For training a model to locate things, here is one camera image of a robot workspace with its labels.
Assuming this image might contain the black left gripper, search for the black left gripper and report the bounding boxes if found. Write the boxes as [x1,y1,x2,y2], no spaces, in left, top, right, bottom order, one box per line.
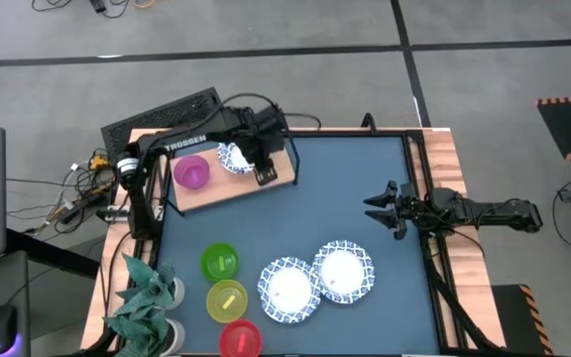
[238,126,287,188]

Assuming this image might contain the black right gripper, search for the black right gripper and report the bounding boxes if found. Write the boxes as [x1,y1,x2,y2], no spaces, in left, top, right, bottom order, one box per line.
[362,179,436,243]

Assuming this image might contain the blue patterned paper bowl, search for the blue patterned paper bowl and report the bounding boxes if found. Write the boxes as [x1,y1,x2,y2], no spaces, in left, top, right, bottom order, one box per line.
[256,255,323,325]
[311,239,377,305]
[216,141,257,177]

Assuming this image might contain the purple plastic bowl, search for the purple plastic bowl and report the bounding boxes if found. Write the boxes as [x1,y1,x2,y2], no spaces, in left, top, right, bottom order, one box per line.
[171,154,212,191]

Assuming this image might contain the green plastic bowl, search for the green plastic bowl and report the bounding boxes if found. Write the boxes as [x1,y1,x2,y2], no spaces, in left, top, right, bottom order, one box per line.
[199,241,241,284]

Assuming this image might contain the yellow plastic bowl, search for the yellow plastic bowl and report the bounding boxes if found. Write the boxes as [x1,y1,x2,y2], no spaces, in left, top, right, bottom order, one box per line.
[205,278,250,324]

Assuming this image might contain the red plastic bowl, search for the red plastic bowl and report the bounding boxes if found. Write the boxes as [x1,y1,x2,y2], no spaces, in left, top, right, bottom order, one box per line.
[218,317,264,357]

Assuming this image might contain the black perforated computer case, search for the black perforated computer case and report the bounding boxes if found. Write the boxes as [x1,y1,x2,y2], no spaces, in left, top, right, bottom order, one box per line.
[99,86,224,161]

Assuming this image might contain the potted green plant white pot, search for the potted green plant white pot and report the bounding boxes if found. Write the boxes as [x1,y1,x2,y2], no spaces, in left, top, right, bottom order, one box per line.
[102,301,187,357]
[116,252,187,318]

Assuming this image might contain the black computer mouse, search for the black computer mouse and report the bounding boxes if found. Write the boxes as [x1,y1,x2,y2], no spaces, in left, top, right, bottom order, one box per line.
[0,302,20,355]

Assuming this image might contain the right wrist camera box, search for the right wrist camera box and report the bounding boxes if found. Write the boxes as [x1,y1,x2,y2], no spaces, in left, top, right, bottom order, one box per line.
[399,181,419,203]

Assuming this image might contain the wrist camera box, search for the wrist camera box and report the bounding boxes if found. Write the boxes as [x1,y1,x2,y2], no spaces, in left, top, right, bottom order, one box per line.
[399,181,419,203]
[253,105,287,134]

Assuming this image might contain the wooden shelf with black frame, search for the wooden shelf with black frame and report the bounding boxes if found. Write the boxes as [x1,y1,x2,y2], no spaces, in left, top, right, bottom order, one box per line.
[159,129,301,218]

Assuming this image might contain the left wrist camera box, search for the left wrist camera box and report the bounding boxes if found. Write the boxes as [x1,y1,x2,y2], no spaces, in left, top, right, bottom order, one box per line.
[253,105,287,134]

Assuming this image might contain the black table frame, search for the black table frame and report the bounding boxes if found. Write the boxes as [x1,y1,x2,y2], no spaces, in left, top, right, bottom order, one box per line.
[146,127,503,357]

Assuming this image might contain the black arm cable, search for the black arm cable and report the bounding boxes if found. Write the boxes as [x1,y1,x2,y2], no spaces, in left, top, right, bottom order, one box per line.
[218,91,323,132]

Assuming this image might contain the yellow cable plug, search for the yellow cable plug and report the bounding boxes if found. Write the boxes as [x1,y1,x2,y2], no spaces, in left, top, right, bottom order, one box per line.
[88,154,110,173]

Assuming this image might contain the tangled floor cables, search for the tangled floor cables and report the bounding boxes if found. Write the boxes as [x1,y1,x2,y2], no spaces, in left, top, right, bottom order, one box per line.
[5,147,121,237]

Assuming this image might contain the black power adapter with cable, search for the black power adapter with cable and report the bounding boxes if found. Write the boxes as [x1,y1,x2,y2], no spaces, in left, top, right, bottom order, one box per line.
[30,0,159,20]

